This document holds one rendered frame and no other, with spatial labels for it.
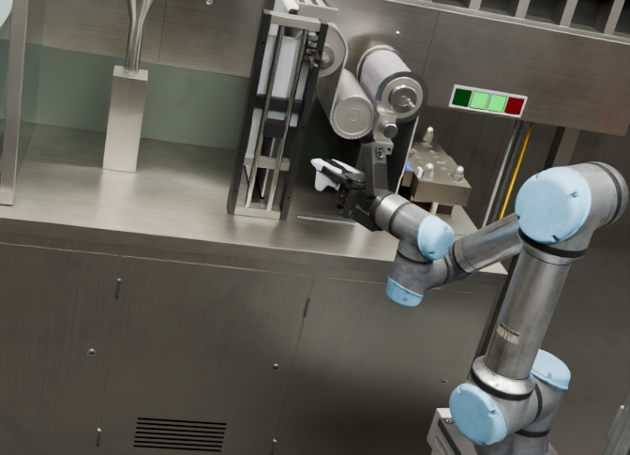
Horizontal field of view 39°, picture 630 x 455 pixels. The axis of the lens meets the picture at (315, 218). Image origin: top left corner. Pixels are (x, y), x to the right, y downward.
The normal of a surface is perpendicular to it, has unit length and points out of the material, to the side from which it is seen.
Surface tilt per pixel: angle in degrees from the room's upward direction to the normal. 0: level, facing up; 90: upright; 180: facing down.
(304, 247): 0
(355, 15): 90
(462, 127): 90
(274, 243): 0
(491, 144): 90
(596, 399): 0
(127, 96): 90
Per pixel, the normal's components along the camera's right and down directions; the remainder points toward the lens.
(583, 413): 0.21, -0.89
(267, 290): 0.15, 0.44
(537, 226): -0.70, 0.04
